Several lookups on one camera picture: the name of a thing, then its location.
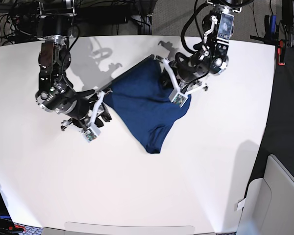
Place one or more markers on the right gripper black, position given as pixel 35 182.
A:
pixel 79 112

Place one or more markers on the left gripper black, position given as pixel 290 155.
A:
pixel 183 75

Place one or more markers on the blue long-sleeve T-shirt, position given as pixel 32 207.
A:
pixel 143 104

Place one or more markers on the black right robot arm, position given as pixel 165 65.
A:
pixel 55 92

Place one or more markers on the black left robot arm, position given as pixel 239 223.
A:
pixel 214 20

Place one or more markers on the red and black clamp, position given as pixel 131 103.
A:
pixel 281 49

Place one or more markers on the dark grey cloth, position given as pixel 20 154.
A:
pixel 278 138

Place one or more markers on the white paper tag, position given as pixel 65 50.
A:
pixel 240 205

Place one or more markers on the white plastic bin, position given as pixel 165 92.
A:
pixel 269 203

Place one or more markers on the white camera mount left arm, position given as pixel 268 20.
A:
pixel 180 93

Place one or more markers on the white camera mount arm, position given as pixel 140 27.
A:
pixel 180 93
pixel 96 99

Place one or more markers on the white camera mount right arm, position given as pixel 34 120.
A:
pixel 96 99

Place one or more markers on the black aluminium frame post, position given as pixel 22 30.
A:
pixel 145 21

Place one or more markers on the blue handled tool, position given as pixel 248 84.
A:
pixel 272 25

